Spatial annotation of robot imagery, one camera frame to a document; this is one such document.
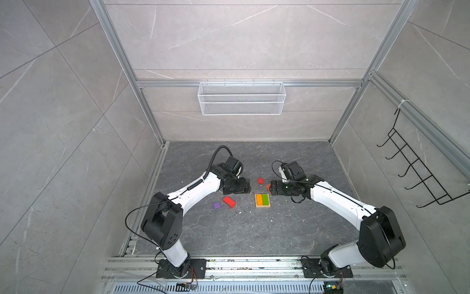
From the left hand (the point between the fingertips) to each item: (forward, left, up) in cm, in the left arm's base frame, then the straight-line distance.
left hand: (244, 186), depth 86 cm
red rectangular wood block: (-3, +8, -11) cm, 13 cm away
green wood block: (-2, -11, -10) cm, 15 cm away
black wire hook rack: (-12, -63, +23) cm, 68 cm away
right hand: (0, -16, -2) cm, 16 cm away
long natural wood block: (-6, -10, -10) cm, 15 cm away
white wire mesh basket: (+46, +1, +18) cm, 49 cm away
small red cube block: (+10, -10, -12) cm, 18 cm away
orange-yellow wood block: (-3, -8, -10) cm, 13 cm away
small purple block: (-4, +14, -10) cm, 18 cm away
